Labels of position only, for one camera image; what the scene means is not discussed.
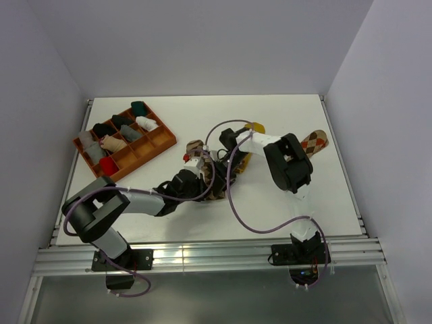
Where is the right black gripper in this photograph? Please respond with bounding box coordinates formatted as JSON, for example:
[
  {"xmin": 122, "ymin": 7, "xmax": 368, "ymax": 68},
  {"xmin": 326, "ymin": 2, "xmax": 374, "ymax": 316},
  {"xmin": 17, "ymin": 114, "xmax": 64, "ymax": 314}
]
[{"xmin": 207, "ymin": 151, "xmax": 249, "ymax": 196}]

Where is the brown argyle sock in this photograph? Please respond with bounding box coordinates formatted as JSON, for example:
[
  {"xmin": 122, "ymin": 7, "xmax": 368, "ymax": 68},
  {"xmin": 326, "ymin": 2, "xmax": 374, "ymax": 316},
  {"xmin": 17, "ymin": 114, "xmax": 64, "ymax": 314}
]
[{"xmin": 186, "ymin": 140, "xmax": 225, "ymax": 201}]

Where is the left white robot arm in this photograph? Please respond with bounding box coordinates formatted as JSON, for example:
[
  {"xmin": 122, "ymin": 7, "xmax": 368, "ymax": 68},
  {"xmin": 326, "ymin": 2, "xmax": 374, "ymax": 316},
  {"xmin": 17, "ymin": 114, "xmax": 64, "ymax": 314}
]
[{"xmin": 61, "ymin": 169, "xmax": 211, "ymax": 269}]

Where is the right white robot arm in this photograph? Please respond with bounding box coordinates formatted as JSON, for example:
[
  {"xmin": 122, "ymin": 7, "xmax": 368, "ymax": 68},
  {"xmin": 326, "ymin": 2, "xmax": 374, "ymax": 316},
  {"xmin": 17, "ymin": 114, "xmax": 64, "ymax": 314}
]
[{"xmin": 216, "ymin": 128, "xmax": 323, "ymax": 263}]

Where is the yellow sock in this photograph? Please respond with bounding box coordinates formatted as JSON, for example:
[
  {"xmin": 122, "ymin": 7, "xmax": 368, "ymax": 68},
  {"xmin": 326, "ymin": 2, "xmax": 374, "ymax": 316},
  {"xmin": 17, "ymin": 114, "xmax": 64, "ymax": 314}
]
[{"xmin": 234, "ymin": 122, "xmax": 266, "ymax": 174}]

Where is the white rolled sock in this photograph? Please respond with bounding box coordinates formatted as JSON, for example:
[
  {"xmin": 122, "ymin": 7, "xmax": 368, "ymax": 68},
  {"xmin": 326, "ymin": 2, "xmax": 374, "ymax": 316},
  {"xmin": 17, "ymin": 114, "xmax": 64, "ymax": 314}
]
[{"xmin": 136, "ymin": 116, "xmax": 159, "ymax": 132}]

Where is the grey rolled sock middle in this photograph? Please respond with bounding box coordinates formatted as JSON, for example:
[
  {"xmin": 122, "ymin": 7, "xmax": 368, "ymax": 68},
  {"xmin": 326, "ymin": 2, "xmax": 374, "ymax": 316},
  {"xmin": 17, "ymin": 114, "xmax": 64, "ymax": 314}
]
[{"xmin": 120, "ymin": 124, "xmax": 143, "ymax": 142}]

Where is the orange compartment tray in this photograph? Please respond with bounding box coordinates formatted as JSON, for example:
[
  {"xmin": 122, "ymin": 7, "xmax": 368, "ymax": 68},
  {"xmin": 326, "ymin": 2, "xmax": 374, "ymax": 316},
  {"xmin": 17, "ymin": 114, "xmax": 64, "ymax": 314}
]
[{"xmin": 73, "ymin": 101, "xmax": 177, "ymax": 181}]

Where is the red rolled sock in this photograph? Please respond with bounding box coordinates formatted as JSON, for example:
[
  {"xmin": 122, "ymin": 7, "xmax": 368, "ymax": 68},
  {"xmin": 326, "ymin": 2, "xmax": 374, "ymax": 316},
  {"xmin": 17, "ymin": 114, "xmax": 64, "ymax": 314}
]
[{"xmin": 99, "ymin": 157, "xmax": 119, "ymax": 177}]

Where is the beige rolled sock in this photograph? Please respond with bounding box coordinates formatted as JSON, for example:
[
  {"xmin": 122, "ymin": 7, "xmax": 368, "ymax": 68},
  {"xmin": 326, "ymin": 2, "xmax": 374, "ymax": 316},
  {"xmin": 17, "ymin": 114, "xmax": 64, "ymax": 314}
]
[{"xmin": 99, "ymin": 136, "xmax": 127, "ymax": 153}]

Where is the dark green rolled sock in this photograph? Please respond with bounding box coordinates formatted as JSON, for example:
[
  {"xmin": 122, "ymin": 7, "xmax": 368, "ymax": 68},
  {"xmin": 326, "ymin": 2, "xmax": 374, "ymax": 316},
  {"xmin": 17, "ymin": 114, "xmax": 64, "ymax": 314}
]
[{"xmin": 131, "ymin": 101, "xmax": 148, "ymax": 117}]

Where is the black rolled sock upper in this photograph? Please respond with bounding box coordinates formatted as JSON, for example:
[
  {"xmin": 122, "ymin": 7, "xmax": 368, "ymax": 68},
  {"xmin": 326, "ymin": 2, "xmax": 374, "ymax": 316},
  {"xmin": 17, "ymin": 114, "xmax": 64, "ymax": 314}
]
[{"xmin": 111, "ymin": 115, "xmax": 134, "ymax": 130}]

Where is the black rolled sock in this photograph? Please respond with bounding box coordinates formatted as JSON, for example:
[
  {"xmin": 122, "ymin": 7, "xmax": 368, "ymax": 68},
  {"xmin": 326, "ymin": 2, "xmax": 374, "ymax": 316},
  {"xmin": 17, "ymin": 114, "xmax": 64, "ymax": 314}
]
[
  {"xmin": 92, "ymin": 124, "xmax": 117, "ymax": 138},
  {"xmin": 111, "ymin": 115, "xmax": 134, "ymax": 130}
]

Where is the dark grey rolled sock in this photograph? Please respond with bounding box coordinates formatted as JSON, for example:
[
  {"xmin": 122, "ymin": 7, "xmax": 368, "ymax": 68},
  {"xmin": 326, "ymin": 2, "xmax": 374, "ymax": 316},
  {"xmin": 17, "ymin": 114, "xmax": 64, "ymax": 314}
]
[{"xmin": 84, "ymin": 142, "xmax": 107, "ymax": 165}]

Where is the orange argyle sock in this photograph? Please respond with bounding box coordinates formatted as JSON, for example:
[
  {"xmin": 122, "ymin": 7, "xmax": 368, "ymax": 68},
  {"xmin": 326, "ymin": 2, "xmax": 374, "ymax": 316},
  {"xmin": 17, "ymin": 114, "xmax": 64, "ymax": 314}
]
[{"xmin": 301, "ymin": 130, "xmax": 329, "ymax": 159}]

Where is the black rolled sock left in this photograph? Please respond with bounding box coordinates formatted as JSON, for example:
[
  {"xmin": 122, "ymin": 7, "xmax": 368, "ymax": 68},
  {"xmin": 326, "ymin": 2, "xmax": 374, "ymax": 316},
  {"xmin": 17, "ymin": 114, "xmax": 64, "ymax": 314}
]
[{"xmin": 92, "ymin": 124, "xmax": 117, "ymax": 138}]

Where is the light grey rolled sock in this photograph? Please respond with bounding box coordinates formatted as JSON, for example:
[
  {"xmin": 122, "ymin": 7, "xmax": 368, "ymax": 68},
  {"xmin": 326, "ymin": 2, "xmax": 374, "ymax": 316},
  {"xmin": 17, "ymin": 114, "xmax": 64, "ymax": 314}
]
[{"xmin": 78, "ymin": 131, "xmax": 95, "ymax": 150}]

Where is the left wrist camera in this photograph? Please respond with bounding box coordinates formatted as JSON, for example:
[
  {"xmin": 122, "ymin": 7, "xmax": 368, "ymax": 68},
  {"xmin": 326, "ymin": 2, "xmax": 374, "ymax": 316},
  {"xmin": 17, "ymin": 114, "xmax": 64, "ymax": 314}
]
[{"xmin": 183, "ymin": 149, "xmax": 211, "ymax": 178}]

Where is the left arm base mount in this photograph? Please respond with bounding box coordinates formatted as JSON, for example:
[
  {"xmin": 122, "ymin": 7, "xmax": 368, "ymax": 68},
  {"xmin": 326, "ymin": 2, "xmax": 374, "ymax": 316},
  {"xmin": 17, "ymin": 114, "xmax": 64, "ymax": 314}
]
[{"xmin": 90, "ymin": 248, "xmax": 153, "ymax": 292}]

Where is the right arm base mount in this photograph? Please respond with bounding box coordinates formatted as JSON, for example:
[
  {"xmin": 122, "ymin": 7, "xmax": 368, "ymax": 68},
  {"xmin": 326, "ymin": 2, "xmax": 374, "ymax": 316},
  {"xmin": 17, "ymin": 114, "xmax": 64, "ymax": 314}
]
[{"xmin": 267, "ymin": 244, "xmax": 331, "ymax": 286}]

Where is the aluminium rail frame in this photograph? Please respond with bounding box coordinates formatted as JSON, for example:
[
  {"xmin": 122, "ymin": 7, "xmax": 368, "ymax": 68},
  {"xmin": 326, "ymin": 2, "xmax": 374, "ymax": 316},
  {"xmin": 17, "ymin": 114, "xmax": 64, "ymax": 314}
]
[{"xmin": 16, "ymin": 97, "xmax": 406, "ymax": 324}]

